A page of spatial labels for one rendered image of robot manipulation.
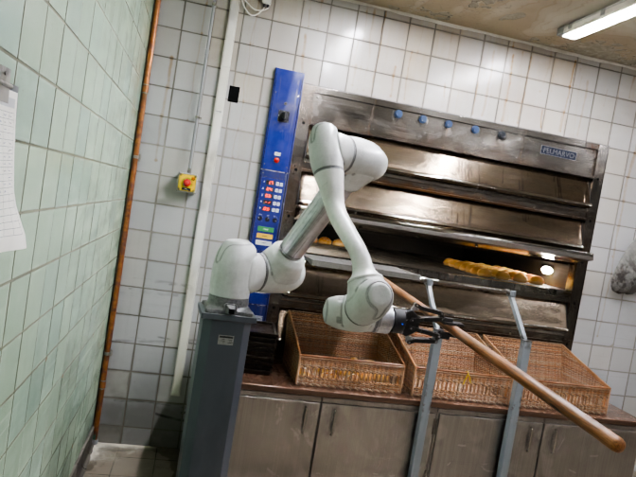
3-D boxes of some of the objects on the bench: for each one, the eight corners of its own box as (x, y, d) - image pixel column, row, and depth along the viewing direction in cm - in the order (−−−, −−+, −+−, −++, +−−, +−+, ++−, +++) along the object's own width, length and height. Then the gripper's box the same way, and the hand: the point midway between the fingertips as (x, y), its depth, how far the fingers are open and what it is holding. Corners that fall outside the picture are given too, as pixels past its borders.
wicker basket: (472, 378, 354) (481, 333, 353) (554, 386, 367) (562, 343, 366) (517, 407, 307) (526, 356, 306) (609, 415, 320) (618, 366, 318)
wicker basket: (278, 357, 331) (287, 309, 329) (373, 366, 343) (381, 320, 342) (293, 385, 283) (302, 329, 282) (402, 396, 296) (412, 342, 294)
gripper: (392, 291, 184) (461, 303, 188) (381, 341, 185) (450, 350, 190) (399, 297, 176) (471, 309, 181) (388, 348, 178) (460, 358, 183)
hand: (450, 328), depth 185 cm, fingers closed on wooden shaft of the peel, 3 cm apart
